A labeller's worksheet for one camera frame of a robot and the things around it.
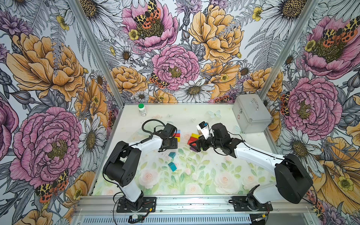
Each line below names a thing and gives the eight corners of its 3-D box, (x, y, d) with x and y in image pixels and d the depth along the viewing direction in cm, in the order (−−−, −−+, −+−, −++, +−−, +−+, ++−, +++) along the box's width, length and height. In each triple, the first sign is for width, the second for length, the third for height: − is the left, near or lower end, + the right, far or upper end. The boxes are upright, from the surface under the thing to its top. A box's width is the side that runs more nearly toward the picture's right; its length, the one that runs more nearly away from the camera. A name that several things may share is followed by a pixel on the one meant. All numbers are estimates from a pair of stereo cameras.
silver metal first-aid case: (242, 135, 105) (251, 119, 90) (229, 108, 122) (235, 91, 108) (263, 132, 106) (275, 116, 92) (247, 107, 124) (256, 89, 109)
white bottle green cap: (140, 116, 113) (138, 110, 107) (140, 110, 117) (137, 103, 111) (147, 115, 114) (144, 109, 108) (146, 109, 118) (144, 102, 112)
